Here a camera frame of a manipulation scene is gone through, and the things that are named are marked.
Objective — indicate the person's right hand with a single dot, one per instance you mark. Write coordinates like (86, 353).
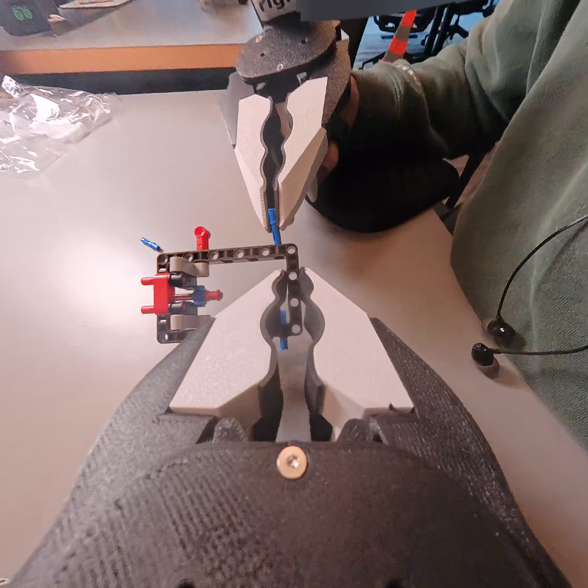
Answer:
(330, 158)

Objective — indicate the black device green lights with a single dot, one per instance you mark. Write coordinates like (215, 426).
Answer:
(23, 16)

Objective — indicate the wooden side table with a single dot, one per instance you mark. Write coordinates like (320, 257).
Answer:
(138, 50)

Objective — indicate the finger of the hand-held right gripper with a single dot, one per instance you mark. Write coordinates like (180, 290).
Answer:
(250, 138)
(305, 138)

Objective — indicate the black lego frame assembly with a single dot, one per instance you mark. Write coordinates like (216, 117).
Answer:
(239, 252)

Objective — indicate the clear plastic bag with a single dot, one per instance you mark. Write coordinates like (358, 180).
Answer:
(46, 124)

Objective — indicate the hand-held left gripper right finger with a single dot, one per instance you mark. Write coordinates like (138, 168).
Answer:
(363, 367)

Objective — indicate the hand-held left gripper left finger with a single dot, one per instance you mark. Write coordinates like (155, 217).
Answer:
(220, 363)

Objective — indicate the person's right forearm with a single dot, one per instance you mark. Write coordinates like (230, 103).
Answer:
(427, 101)

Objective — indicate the orange traffic cone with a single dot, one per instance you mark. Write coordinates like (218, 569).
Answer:
(399, 36)

